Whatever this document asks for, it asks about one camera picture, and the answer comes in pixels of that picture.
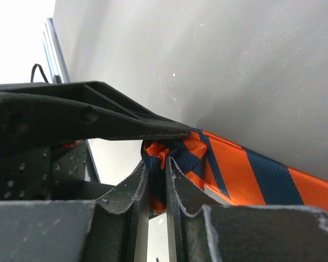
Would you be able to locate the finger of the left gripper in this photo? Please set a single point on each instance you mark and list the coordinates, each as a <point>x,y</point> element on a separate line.
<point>35,115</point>

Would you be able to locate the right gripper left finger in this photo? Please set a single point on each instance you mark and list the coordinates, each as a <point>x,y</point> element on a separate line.
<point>113,227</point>

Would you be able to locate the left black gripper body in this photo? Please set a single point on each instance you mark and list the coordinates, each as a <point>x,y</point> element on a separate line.
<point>51,173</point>

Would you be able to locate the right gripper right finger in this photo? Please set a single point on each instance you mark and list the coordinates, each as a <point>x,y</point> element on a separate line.
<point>201,229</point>

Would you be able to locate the orange navy striped tie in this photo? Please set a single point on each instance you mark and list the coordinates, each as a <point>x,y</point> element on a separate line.
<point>238,175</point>

